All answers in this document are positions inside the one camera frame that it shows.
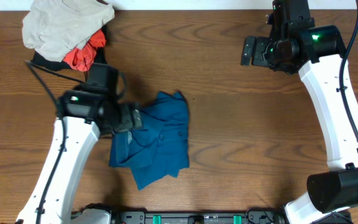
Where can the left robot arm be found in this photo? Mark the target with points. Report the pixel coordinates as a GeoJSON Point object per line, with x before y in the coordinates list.
{"type": "Point", "coordinates": [84, 114]}

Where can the beige crumpled garment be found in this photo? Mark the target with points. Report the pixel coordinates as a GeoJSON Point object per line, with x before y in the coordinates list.
{"type": "Point", "coordinates": [55, 27]}

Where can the black mounting rail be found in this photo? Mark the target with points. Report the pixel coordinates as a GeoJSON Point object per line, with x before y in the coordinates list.
{"type": "Point", "coordinates": [197, 217]}

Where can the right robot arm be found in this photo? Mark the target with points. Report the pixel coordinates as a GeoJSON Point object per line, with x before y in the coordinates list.
{"type": "Point", "coordinates": [319, 56]}

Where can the black garment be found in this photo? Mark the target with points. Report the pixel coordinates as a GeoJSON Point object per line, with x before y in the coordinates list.
{"type": "Point", "coordinates": [39, 60]}

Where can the teal blue t-shirt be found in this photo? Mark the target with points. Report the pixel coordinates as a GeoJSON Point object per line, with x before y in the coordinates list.
{"type": "Point", "coordinates": [160, 147]}

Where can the red-orange garment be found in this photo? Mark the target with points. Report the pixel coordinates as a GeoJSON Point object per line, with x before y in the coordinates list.
{"type": "Point", "coordinates": [82, 59]}

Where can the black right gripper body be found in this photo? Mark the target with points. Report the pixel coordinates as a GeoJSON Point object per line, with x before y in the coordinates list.
{"type": "Point", "coordinates": [266, 54]}

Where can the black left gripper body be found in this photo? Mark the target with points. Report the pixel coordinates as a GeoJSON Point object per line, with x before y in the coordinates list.
{"type": "Point", "coordinates": [121, 118]}

